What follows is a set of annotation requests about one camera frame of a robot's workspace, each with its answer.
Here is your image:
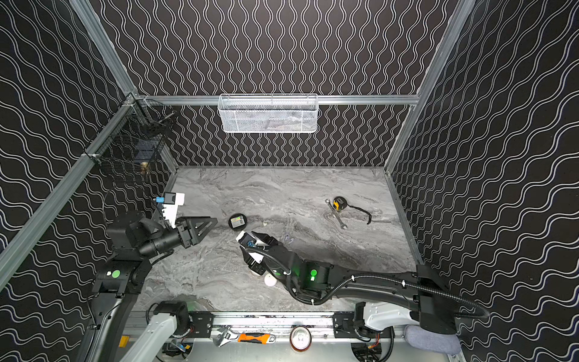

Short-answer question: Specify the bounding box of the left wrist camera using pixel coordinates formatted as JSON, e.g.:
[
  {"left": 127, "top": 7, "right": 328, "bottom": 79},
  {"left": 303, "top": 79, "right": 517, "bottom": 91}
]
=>
[{"left": 155, "top": 192, "right": 185, "bottom": 228}]

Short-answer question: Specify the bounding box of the yellow black tape measure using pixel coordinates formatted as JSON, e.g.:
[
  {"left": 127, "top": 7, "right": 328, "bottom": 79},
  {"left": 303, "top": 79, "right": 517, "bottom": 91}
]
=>
[{"left": 331, "top": 196, "right": 372, "bottom": 225}]

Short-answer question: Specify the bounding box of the grey cloth roll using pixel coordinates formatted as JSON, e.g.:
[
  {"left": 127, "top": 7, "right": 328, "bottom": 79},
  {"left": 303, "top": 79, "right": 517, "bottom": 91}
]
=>
[{"left": 404, "top": 325, "right": 461, "bottom": 355}]

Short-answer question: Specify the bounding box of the white wire mesh basket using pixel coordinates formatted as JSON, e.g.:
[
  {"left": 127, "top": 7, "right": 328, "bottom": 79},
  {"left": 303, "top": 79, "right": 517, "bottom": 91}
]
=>
[{"left": 217, "top": 94, "right": 320, "bottom": 134}]

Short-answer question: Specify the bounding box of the adjustable wrench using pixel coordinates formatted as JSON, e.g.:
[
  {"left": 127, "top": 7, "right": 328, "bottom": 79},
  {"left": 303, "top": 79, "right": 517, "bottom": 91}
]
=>
[{"left": 214, "top": 328, "right": 238, "bottom": 347}]

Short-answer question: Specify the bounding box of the black round digital timer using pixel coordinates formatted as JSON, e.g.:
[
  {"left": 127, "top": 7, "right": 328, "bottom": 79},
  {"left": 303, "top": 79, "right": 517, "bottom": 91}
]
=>
[{"left": 228, "top": 213, "right": 247, "bottom": 231}]

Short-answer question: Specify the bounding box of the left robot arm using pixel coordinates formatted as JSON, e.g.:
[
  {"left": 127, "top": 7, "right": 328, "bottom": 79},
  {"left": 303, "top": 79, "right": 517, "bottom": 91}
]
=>
[{"left": 76, "top": 211, "right": 218, "bottom": 361}]

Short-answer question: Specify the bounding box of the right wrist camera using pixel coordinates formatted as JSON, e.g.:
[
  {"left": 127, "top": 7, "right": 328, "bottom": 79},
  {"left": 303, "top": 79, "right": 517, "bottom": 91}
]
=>
[{"left": 236, "top": 231, "right": 267, "bottom": 265}]

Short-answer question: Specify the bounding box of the orange handled tool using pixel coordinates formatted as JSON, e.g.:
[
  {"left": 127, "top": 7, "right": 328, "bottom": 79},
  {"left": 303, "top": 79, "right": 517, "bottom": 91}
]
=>
[{"left": 237, "top": 333, "right": 277, "bottom": 345}]

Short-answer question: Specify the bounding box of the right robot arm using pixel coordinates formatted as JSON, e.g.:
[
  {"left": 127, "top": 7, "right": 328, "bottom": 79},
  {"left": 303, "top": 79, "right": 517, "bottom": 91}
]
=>
[{"left": 236, "top": 232, "right": 489, "bottom": 335}]

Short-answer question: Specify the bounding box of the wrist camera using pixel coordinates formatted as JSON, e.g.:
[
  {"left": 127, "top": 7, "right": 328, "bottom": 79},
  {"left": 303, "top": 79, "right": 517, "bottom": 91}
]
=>
[
  {"left": 236, "top": 231, "right": 267, "bottom": 265},
  {"left": 155, "top": 192, "right": 185, "bottom": 228}
]

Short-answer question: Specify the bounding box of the white round earbud case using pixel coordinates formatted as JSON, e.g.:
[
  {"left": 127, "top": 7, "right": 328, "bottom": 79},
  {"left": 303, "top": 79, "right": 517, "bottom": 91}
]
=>
[{"left": 264, "top": 274, "right": 277, "bottom": 287}]

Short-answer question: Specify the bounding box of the silver combination wrench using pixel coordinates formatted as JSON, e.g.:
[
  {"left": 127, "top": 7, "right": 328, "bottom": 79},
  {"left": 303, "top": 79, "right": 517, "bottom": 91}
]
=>
[{"left": 325, "top": 199, "right": 348, "bottom": 230}]

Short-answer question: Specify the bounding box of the soda can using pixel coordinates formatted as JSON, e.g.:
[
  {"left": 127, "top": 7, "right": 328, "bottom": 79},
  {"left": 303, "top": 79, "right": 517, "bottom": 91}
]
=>
[{"left": 289, "top": 326, "right": 312, "bottom": 352}]

